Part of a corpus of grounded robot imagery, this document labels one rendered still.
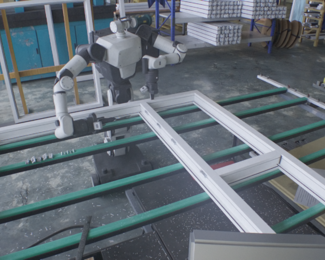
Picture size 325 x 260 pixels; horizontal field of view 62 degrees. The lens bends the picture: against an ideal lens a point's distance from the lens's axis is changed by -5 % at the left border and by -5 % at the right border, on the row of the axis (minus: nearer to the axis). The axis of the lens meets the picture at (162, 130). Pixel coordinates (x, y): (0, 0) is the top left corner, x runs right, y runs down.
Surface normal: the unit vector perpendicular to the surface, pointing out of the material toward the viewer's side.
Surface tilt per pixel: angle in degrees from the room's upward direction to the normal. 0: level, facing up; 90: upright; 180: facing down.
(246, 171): 90
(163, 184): 0
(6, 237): 0
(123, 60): 98
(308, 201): 0
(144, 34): 48
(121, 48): 53
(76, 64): 58
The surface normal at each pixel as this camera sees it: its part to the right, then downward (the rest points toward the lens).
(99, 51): 0.78, 0.14
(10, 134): 0.42, 0.45
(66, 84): 0.56, -0.14
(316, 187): -0.91, 0.21
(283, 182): 0.00, -0.87
